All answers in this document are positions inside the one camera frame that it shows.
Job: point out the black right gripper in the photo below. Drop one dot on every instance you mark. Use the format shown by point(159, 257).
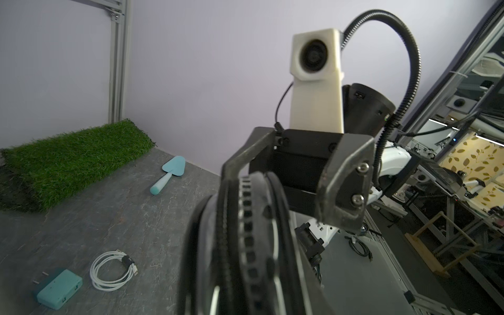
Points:
point(326, 176)

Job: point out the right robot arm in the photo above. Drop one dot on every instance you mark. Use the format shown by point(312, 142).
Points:
point(362, 115)

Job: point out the teal garden trowel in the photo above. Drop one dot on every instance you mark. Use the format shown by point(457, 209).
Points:
point(175, 167)

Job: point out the green artificial grass mat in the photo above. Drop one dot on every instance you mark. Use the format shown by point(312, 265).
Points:
point(37, 176)

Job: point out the teal charger block far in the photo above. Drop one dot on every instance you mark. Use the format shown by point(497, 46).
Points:
point(57, 288)

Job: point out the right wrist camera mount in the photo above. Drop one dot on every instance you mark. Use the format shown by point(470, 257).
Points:
point(317, 95)

